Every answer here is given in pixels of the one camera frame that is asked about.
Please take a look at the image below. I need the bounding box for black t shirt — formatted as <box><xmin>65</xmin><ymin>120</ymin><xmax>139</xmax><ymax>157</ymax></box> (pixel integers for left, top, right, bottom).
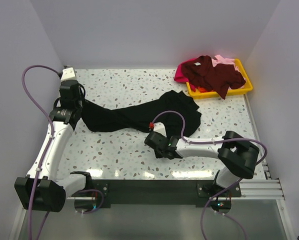
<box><xmin>81</xmin><ymin>90</ymin><xmax>202</xmax><ymax>137</ymax></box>

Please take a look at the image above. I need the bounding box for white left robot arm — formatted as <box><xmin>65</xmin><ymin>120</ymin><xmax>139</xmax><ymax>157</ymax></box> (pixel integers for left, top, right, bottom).
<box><xmin>14</xmin><ymin>79</ymin><xmax>93</xmax><ymax>212</ymax></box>

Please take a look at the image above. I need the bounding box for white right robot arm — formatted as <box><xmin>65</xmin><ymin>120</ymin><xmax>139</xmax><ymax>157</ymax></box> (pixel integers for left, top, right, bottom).
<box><xmin>144</xmin><ymin>131</ymin><xmax>260</xmax><ymax>197</ymax></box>

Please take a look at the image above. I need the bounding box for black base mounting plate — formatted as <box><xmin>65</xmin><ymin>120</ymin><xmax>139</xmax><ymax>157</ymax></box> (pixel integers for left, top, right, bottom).
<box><xmin>71</xmin><ymin>178</ymin><xmax>242</xmax><ymax>209</ymax></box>

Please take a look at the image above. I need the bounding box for yellow plastic tray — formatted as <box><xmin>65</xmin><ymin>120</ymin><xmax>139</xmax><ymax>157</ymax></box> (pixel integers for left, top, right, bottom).
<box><xmin>181</xmin><ymin>55</ymin><xmax>253</xmax><ymax>99</ymax></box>

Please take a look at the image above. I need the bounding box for orange red garment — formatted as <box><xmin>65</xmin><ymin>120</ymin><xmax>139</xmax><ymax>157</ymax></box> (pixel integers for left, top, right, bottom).
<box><xmin>196</xmin><ymin>87</ymin><xmax>214</xmax><ymax>93</ymax></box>

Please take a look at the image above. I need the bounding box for magenta t shirt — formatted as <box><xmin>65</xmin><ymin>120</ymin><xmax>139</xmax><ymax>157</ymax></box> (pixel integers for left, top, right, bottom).
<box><xmin>173</xmin><ymin>58</ymin><xmax>195</xmax><ymax>83</ymax></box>

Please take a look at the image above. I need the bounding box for maroon t shirt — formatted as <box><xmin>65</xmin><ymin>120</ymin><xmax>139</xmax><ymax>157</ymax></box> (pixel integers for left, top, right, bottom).
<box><xmin>181</xmin><ymin>55</ymin><xmax>246</xmax><ymax>99</ymax></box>

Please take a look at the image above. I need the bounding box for light pink t shirt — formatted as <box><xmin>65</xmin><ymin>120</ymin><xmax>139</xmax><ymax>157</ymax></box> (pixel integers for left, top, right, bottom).
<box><xmin>211</xmin><ymin>54</ymin><xmax>246</xmax><ymax>83</ymax></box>

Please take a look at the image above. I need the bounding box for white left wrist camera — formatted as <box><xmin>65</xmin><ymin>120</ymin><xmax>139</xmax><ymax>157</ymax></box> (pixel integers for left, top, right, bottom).
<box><xmin>60</xmin><ymin>67</ymin><xmax>77</xmax><ymax>82</ymax></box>

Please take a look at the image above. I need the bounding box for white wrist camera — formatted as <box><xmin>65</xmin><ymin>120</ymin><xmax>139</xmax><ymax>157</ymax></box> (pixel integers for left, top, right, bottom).
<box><xmin>149</xmin><ymin>122</ymin><xmax>167</xmax><ymax>137</ymax></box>
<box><xmin>60</xmin><ymin>67</ymin><xmax>77</xmax><ymax>82</ymax></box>

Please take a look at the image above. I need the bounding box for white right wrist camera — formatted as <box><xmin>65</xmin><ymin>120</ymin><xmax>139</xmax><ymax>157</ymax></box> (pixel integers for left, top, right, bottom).
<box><xmin>149</xmin><ymin>122</ymin><xmax>167</xmax><ymax>137</ymax></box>

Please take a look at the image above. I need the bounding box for aluminium frame rail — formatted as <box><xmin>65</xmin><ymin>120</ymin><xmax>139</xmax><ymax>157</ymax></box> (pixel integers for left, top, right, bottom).
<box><xmin>239</xmin><ymin>161</ymin><xmax>285</xmax><ymax>200</ymax></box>

